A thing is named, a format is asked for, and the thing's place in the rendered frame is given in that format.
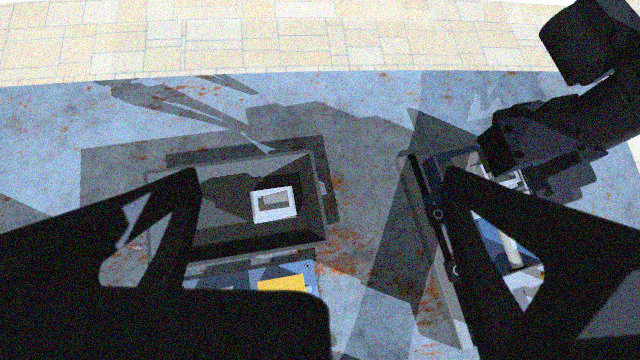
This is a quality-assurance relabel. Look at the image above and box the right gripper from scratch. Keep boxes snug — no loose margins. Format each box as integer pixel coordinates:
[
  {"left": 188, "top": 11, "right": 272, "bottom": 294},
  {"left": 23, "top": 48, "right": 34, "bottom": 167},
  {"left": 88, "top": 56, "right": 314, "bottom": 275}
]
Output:
[{"left": 492, "top": 98, "right": 613, "bottom": 205}]

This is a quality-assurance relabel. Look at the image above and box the yellow block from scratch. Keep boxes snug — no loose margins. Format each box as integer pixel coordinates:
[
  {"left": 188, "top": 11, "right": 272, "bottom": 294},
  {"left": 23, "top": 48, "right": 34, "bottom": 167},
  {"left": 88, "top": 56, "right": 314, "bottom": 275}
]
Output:
[{"left": 257, "top": 274, "right": 306, "bottom": 292}]

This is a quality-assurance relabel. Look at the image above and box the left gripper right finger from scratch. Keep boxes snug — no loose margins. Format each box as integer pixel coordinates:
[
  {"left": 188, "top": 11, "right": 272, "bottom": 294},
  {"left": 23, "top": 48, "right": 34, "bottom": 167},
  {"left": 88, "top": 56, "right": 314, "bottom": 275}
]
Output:
[{"left": 440, "top": 166, "right": 640, "bottom": 360}]

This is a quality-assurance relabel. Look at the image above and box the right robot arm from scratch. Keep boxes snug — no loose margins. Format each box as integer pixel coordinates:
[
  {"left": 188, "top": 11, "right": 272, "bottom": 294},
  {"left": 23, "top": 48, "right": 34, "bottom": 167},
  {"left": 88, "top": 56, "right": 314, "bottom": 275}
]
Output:
[{"left": 477, "top": 0, "right": 640, "bottom": 179}]

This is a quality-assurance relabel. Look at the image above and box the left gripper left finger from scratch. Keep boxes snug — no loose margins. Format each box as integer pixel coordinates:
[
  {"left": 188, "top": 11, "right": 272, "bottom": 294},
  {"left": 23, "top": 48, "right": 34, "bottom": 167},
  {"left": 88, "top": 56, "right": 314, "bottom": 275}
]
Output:
[{"left": 0, "top": 167, "right": 202, "bottom": 288}]

